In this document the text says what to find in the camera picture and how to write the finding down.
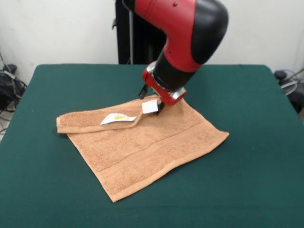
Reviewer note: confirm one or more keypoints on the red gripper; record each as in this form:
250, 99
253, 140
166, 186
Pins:
156, 91

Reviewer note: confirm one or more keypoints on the orange terry towel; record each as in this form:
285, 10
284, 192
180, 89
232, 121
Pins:
142, 154

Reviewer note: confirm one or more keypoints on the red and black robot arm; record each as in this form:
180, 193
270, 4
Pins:
185, 35

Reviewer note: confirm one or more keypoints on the dark green table cloth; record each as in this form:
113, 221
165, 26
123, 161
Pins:
71, 190

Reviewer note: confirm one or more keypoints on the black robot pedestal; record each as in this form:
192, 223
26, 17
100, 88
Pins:
137, 47

